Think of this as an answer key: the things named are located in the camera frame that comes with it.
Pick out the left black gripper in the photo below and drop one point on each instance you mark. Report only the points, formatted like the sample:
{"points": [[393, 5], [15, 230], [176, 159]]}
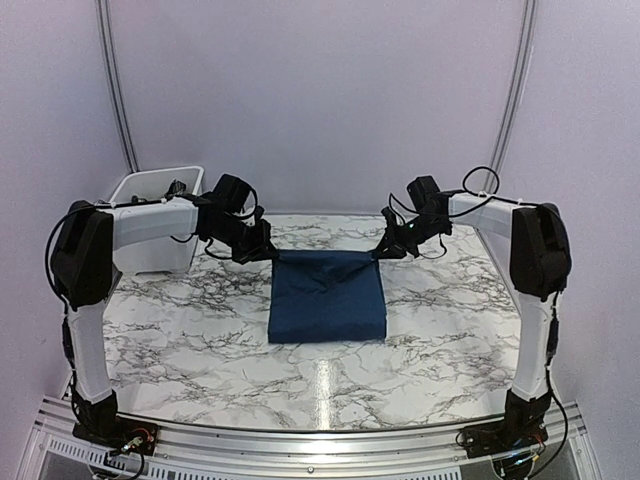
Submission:
{"points": [[261, 249]]}

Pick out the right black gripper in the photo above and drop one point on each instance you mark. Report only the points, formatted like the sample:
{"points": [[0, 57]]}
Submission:
{"points": [[388, 240]]}

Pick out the blue t-shirt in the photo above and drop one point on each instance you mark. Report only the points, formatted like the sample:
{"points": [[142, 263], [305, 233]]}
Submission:
{"points": [[326, 296]]}

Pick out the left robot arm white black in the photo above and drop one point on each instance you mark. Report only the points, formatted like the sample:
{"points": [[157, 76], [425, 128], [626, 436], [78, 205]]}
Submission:
{"points": [[81, 272]]}

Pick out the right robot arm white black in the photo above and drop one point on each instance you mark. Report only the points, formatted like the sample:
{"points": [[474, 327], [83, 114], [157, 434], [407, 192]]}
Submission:
{"points": [[539, 265]]}

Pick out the white plastic laundry bin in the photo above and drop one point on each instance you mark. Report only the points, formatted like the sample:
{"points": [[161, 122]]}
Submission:
{"points": [[162, 254]]}

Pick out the plaid black white garment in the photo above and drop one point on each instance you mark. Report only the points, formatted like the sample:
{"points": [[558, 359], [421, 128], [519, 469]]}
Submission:
{"points": [[176, 188]]}

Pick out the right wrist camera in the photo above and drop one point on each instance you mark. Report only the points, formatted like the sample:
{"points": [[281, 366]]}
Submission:
{"points": [[390, 217]]}

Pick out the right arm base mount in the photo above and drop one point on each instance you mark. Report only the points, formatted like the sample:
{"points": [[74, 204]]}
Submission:
{"points": [[498, 437]]}

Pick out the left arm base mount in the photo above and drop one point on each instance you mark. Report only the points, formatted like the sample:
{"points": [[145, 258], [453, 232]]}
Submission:
{"points": [[129, 435]]}

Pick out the right aluminium corner post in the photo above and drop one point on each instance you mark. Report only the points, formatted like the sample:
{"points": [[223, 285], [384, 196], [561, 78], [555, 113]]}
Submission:
{"points": [[517, 83]]}

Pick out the aluminium front rail frame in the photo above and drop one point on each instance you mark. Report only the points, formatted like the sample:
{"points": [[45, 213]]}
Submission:
{"points": [[191, 451]]}

